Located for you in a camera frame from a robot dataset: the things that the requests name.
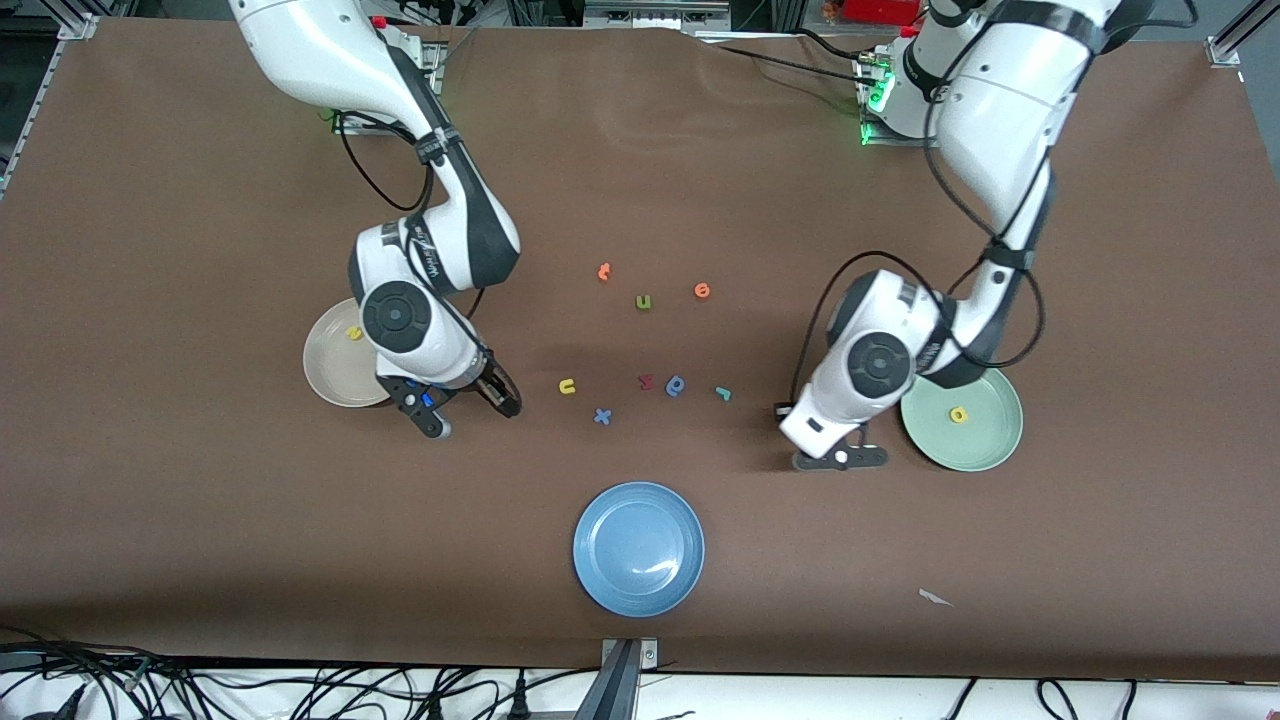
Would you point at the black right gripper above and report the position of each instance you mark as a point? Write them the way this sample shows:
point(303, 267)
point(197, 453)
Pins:
point(492, 384)

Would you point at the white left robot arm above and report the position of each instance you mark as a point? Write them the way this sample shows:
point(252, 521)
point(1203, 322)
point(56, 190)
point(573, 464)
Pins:
point(1000, 110)

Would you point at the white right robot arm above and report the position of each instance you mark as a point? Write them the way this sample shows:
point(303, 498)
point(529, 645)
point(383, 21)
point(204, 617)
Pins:
point(330, 50)

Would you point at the blue foam letter a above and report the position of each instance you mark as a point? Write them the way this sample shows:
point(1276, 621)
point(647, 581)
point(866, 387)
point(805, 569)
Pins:
point(676, 386)

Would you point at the beige round plate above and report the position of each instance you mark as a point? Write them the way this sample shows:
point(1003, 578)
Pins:
point(335, 370)

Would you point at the green round plate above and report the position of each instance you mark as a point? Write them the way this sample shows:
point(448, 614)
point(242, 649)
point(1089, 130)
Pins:
point(985, 440)

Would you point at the blue round plate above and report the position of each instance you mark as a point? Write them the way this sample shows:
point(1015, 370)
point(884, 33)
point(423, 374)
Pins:
point(638, 549)

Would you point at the white paper scrap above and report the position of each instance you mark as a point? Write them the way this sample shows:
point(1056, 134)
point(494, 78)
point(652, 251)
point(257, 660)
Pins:
point(935, 598)

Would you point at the black power plug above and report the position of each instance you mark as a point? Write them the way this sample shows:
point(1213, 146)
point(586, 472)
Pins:
point(435, 708)
point(520, 700)

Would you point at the red box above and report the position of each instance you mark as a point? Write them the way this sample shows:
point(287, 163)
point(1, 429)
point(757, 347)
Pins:
point(880, 10)

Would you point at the metal table bracket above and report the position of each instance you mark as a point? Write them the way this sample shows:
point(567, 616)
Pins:
point(620, 690)

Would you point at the aluminium frame rail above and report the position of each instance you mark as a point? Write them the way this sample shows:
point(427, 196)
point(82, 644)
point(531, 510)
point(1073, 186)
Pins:
point(655, 15)

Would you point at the aluminium corner bracket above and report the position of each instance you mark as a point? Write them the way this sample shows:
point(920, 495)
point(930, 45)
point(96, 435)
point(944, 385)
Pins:
point(1225, 48)
point(80, 27)

